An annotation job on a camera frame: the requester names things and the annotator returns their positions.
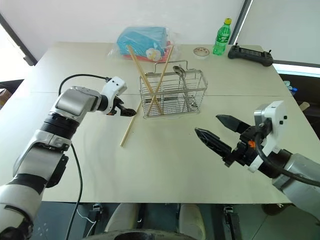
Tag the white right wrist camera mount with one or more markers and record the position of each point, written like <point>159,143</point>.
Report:
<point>276,117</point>

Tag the white rounded robot leg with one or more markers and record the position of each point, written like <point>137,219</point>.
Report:
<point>191,220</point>
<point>122,217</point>

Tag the metal spoon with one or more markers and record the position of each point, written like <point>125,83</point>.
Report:
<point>178,70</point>

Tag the green plastic bottle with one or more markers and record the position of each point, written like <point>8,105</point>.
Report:
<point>221,37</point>

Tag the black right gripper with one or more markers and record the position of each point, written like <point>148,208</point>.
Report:
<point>243,150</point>

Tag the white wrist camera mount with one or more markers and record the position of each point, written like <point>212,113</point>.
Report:
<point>116,86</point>
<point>276,117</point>

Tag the wooden chopstick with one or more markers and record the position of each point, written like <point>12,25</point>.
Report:
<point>165,65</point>
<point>128,130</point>
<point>137,64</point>

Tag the black window frame bar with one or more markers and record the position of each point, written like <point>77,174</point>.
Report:
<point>17,37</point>
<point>241,21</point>

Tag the dark rounded robot waist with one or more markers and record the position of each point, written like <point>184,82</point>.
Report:
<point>140,236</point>

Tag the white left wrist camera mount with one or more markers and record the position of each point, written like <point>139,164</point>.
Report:
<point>116,86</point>

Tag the black remote controller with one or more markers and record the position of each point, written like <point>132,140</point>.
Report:
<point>250,53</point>

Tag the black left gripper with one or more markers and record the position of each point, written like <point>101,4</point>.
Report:
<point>117,106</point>

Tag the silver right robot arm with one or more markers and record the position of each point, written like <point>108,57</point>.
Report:
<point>300,170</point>

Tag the white tape roll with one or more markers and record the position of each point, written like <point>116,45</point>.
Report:
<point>201,52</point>

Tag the black table leg bracket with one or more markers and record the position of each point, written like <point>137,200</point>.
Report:
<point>231,220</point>
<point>97,211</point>

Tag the blue package in plastic bag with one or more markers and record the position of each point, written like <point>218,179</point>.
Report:
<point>140,40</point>

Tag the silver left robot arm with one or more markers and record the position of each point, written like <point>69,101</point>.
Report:
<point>72,102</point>

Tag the clear water bottles pack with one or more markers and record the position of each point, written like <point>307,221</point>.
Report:
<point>291,87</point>

